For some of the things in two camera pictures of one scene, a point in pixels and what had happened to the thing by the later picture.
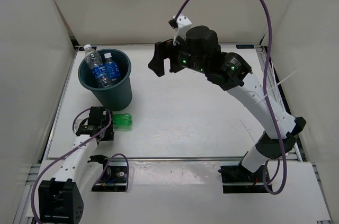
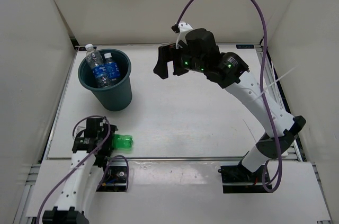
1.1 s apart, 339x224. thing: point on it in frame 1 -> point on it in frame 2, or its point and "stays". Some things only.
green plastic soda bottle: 122,122 -> 122,143
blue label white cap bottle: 112,68 stays
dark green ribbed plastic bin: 117,97 stays
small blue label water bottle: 99,70 stays
